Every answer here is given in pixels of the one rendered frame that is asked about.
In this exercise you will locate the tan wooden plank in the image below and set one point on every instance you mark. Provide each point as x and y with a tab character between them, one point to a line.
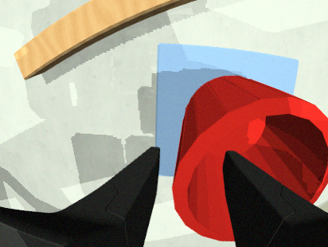
83	27

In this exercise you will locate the red cup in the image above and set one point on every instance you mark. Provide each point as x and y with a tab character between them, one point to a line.
282	134

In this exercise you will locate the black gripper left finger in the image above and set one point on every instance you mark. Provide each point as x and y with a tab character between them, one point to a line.
117	214

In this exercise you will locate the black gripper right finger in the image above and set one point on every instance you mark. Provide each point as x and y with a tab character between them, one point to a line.
264	213

